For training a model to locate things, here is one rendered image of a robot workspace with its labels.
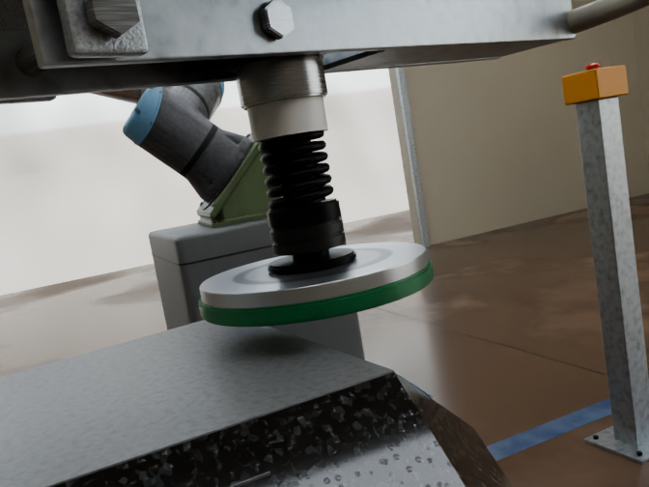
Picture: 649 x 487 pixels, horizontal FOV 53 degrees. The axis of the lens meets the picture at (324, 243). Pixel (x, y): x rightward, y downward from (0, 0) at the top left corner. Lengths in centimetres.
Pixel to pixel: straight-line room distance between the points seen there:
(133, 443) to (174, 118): 121
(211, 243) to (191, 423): 102
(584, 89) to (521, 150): 516
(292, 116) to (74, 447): 31
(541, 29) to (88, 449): 68
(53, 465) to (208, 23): 31
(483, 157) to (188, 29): 635
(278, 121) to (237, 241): 90
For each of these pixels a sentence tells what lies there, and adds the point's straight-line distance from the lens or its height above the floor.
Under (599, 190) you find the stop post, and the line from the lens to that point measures 197.
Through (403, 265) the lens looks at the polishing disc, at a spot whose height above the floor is 86.
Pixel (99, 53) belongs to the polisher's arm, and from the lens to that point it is 43.
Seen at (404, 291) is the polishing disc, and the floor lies 84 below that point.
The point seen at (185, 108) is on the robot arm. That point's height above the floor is 113.
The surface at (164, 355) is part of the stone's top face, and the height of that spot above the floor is 81.
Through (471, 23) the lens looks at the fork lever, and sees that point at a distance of 75.
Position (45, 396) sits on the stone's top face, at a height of 81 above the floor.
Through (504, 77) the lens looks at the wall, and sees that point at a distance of 705.
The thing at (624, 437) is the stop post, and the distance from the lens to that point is 218.
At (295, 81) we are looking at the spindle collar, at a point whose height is 103.
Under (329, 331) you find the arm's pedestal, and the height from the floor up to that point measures 56.
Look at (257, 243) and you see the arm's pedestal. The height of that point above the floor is 80.
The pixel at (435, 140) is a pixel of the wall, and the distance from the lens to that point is 647.
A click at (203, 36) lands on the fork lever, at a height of 106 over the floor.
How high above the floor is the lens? 96
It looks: 7 degrees down
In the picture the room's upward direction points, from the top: 10 degrees counter-clockwise
